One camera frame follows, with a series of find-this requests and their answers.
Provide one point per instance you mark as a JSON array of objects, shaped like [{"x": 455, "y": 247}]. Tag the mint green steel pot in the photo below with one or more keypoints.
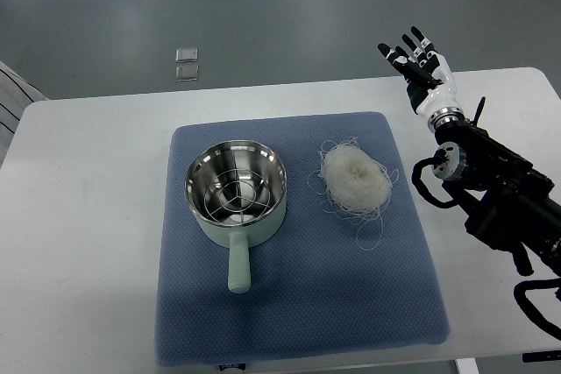
[{"x": 248, "y": 155}]

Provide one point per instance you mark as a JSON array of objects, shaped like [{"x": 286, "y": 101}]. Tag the white table leg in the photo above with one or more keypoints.
[{"x": 466, "y": 366}]

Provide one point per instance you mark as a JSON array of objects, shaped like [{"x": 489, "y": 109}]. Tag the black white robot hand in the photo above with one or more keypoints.
[{"x": 431, "y": 87}]

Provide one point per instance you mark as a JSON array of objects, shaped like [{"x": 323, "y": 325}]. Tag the dark label under mat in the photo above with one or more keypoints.
[{"x": 232, "y": 366}]

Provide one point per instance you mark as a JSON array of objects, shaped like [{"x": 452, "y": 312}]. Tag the white vermicelli noodle nest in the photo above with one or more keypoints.
[{"x": 354, "y": 188}]

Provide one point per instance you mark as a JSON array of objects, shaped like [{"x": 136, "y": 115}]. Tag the blue quilted mat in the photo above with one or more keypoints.
[{"x": 321, "y": 284}]

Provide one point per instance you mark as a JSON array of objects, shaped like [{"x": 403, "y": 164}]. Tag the person in white clothing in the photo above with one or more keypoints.
[{"x": 16, "y": 94}]

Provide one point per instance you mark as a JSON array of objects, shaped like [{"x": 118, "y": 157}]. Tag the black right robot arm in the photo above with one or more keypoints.
[{"x": 507, "y": 201}]

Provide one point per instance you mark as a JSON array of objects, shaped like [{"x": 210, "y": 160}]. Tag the floor socket plate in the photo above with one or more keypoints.
[
  {"x": 186, "y": 54},
  {"x": 187, "y": 72}
]

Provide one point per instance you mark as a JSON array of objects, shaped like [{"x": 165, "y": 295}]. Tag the black table bracket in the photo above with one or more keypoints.
[{"x": 542, "y": 356}]

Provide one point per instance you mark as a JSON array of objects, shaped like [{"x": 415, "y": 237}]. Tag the lower floor socket plate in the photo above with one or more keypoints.
[{"x": 187, "y": 72}]

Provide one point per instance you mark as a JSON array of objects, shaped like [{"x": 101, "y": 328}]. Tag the upper floor socket plate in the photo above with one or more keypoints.
[{"x": 186, "y": 54}]

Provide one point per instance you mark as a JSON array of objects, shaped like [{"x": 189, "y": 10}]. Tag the wire steaming rack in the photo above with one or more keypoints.
[{"x": 236, "y": 197}]

